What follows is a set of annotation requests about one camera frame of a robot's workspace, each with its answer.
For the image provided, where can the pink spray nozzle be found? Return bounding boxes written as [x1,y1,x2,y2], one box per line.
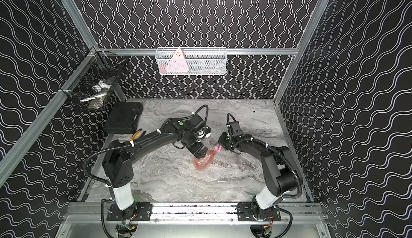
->
[214,145,222,153]

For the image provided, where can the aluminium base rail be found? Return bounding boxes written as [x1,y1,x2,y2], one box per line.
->
[65,202,323,225]

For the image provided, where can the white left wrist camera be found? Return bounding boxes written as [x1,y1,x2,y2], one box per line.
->
[197,126,211,140]

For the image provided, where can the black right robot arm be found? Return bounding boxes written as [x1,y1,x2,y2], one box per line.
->
[218,113,303,221]

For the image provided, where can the clear plastic wall basket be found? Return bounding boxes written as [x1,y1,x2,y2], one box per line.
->
[155,47,228,76]

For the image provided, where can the black wire mesh basket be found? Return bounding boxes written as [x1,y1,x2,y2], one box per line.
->
[61,49,126,111]

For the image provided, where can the pink transparent spray bottle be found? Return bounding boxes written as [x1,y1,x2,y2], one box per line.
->
[192,150,216,170]

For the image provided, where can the yellow handled pliers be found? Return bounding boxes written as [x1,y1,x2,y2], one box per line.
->
[129,129,145,141]

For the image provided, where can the pink triangle card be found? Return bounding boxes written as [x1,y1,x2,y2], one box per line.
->
[165,48,189,74]

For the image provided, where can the black plastic case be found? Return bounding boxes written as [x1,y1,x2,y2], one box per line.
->
[103,102,143,134]

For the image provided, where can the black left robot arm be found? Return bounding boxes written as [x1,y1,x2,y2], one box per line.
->
[83,105,210,220]

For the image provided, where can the white items in basket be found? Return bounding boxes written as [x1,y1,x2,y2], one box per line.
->
[80,80,112,110]

